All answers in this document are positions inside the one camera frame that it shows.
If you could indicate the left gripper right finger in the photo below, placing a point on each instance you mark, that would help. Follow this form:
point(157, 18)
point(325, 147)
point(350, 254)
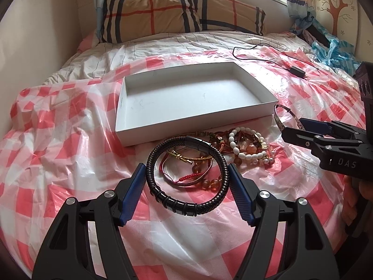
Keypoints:
point(306, 253)

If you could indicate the white striped bed sheet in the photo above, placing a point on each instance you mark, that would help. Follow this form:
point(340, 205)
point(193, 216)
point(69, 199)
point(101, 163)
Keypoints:
point(105, 57)

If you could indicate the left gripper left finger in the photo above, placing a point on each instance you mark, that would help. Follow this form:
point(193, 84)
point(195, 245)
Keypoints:
point(65, 252)

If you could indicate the patterned thin bangle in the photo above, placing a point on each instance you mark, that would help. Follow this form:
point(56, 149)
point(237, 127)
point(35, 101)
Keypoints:
point(282, 121)

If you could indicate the blue plastic bag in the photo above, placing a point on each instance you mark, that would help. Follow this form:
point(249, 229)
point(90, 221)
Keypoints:
point(339, 54)

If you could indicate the pink pillow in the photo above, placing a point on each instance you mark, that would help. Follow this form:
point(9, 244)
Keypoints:
point(88, 42)

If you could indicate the right window curtain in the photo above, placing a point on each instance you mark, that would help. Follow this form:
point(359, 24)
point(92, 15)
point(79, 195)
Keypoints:
point(303, 13)

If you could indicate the white shallow cardboard box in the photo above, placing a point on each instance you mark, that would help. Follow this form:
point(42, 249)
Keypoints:
point(171, 101)

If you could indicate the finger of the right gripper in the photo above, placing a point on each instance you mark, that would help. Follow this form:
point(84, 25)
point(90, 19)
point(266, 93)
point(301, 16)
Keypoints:
point(318, 144)
point(317, 125)

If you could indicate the tan plaid pillow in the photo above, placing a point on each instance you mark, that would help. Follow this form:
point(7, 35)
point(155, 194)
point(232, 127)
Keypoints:
point(127, 20)

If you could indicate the wardrobe with tree decal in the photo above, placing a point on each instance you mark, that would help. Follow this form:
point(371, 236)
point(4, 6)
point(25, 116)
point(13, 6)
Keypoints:
point(347, 20)

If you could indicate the right hand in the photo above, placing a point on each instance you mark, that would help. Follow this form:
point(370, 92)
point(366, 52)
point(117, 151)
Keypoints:
point(350, 199)

